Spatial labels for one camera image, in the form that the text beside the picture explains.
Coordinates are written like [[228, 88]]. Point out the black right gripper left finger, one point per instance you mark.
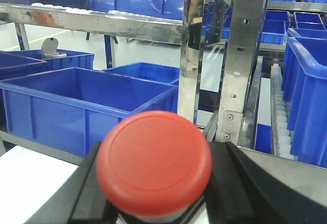
[[79, 199]]

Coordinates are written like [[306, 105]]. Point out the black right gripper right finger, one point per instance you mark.
[[247, 186]]

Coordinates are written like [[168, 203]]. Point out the red push button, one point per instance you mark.
[[154, 165]]

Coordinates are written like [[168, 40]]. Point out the large blue bin lower left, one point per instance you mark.
[[71, 109]]

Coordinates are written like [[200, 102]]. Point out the large blue bin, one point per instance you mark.
[[304, 86], [71, 109]]

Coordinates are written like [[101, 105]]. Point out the large blue bin right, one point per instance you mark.
[[304, 86]]

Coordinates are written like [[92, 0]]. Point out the blue bin behind lower left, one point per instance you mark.
[[147, 71]]

